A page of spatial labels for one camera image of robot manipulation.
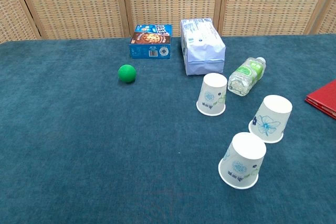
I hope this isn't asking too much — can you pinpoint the white floral paper cup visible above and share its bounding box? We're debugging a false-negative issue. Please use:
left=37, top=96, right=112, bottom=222
left=196, top=72, right=228, bottom=116
left=218, top=132, right=267, bottom=190
left=248, top=94, right=293, bottom=144

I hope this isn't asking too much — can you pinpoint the green ball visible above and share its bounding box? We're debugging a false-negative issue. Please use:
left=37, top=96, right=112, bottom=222
left=118, top=64, right=137, bottom=83

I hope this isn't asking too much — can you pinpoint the blue cookie box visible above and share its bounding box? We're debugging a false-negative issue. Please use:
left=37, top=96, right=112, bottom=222
left=129, top=24, right=173, bottom=59

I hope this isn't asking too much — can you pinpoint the white paper package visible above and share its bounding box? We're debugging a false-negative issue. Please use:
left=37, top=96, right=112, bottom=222
left=180, top=18, right=226, bottom=76

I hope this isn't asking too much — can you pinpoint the clear plastic water bottle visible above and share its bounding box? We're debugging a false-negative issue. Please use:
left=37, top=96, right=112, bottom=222
left=227, top=57, right=267, bottom=96

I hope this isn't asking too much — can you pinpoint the teal table mat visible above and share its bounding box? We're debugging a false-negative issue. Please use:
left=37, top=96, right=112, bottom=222
left=0, top=34, right=336, bottom=224

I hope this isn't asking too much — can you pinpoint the woven wooden folding screen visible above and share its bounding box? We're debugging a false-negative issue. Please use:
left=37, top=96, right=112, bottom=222
left=0, top=0, right=336, bottom=44

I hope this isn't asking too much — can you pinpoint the red book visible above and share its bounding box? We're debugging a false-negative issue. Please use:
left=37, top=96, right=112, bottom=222
left=304, top=79, right=336, bottom=120

